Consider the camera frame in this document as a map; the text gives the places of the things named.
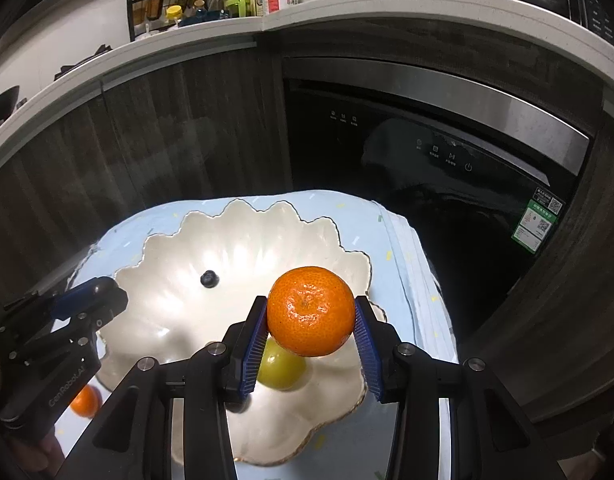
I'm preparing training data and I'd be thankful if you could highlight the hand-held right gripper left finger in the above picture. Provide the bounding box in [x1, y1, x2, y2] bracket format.
[90, 295, 269, 480]

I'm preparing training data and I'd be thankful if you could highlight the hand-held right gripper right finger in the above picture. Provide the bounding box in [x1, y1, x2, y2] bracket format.
[354, 296, 550, 480]

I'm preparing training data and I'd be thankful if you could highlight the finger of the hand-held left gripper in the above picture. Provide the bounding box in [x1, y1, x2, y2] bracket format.
[2, 276, 110, 320]
[52, 280, 129, 332]

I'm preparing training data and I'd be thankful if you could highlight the small orange mandarin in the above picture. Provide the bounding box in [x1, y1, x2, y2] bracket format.
[70, 384, 103, 418]

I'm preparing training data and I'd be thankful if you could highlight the large orange mandarin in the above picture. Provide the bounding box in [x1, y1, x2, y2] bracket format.
[266, 266, 357, 358]

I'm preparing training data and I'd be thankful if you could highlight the white scalloped bowl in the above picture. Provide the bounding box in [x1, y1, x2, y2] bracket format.
[70, 199, 388, 466]

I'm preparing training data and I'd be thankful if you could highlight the light blue patterned tablecloth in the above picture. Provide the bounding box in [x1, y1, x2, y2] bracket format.
[70, 189, 460, 480]

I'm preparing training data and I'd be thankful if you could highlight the black built-in dishwasher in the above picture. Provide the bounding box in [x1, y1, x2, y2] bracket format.
[282, 57, 590, 361]

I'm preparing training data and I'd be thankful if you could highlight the dark wood kitchen cabinet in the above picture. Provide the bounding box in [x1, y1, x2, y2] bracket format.
[0, 20, 614, 431]

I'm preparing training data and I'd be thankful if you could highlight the black wok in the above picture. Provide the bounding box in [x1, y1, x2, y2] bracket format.
[0, 86, 20, 133]

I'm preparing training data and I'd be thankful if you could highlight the black gas stove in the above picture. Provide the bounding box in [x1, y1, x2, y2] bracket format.
[54, 42, 113, 81]

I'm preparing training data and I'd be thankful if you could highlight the dark teal dish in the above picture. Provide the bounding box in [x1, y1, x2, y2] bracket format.
[179, 9, 223, 27]

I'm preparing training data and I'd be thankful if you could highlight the green and white jar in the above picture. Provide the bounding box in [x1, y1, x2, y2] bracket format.
[218, 0, 253, 18]

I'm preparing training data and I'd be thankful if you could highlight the white kitchen countertop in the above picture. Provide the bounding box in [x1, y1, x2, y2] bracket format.
[0, 0, 614, 181]

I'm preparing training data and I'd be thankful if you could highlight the black wire spice rack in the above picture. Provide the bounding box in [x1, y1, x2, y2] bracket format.
[128, 0, 225, 42]

